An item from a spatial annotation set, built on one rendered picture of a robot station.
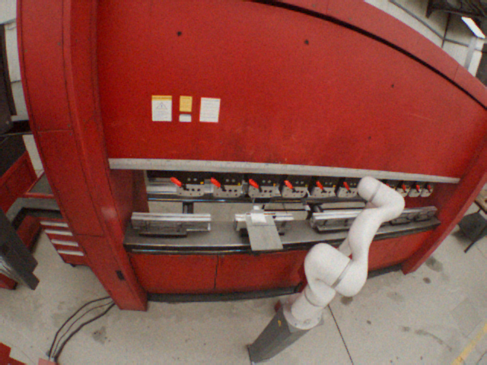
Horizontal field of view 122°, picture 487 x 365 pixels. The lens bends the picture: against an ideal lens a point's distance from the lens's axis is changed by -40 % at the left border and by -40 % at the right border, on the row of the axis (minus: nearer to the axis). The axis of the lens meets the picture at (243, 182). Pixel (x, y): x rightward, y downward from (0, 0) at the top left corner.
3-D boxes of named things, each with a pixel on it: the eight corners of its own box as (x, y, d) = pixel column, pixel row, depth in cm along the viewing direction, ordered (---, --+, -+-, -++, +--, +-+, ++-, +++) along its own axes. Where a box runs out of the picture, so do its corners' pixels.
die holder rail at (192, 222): (133, 229, 130) (130, 218, 124) (135, 222, 135) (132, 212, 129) (210, 230, 140) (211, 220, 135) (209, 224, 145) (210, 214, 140)
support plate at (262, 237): (252, 251, 118) (252, 249, 118) (244, 217, 139) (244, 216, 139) (282, 249, 122) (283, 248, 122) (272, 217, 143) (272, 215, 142)
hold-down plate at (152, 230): (139, 236, 127) (138, 233, 125) (141, 230, 131) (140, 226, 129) (186, 237, 133) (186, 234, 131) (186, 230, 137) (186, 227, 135)
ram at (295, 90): (109, 169, 101) (97, -2, 55) (114, 160, 108) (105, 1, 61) (457, 183, 164) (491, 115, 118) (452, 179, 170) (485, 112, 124)
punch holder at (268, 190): (248, 197, 126) (253, 173, 117) (246, 188, 133) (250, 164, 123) (273, 198, 129) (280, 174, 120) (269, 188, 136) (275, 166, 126)
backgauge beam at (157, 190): (147, 202, 151) (145, 191, 145) (150, 190, 162) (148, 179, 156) (393, 201, 199) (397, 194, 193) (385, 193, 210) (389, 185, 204)
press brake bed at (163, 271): (148, 302, 170) (124, 248, 122) (149, 282, 187) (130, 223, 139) (400, 269, 233) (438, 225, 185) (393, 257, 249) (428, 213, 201)
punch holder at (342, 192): (336, 198, 139) (346, 177, 129) (331, 189, 145) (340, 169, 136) (354, 198, 142) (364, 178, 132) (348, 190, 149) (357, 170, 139)
